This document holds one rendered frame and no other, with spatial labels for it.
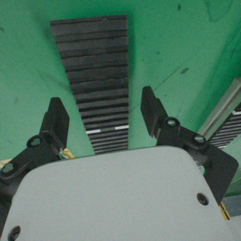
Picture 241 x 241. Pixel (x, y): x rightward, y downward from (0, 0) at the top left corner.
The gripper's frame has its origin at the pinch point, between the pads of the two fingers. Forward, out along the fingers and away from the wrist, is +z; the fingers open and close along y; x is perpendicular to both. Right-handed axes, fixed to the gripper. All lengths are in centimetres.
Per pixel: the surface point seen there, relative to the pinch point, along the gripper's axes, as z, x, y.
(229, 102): 2.8, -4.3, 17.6
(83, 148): 3.9, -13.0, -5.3
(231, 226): -45, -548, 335
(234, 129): 0.5, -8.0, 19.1
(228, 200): 50, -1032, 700
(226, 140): 0.5, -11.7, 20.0
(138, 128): 3.9, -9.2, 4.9
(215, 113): 3.0, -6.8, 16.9
